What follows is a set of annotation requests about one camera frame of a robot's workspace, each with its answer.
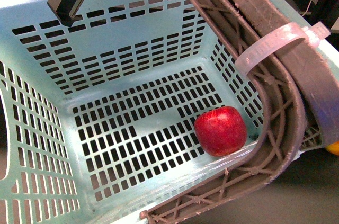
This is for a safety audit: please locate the grey basket handle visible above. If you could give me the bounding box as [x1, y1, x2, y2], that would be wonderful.
[140, 0, 338, 223]

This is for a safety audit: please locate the white zip tie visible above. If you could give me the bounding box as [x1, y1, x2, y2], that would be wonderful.
[235, 22, 331, 77]

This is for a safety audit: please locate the red yellow mango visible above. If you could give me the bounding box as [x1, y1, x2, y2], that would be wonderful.
[325, 141, 339, 156]

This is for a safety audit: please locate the red apple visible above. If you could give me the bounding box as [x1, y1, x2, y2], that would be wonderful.
[194, 106, 247, 157]

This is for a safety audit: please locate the light blue plastic basket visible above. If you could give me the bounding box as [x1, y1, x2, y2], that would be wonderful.
[1, 0, 263, 223]

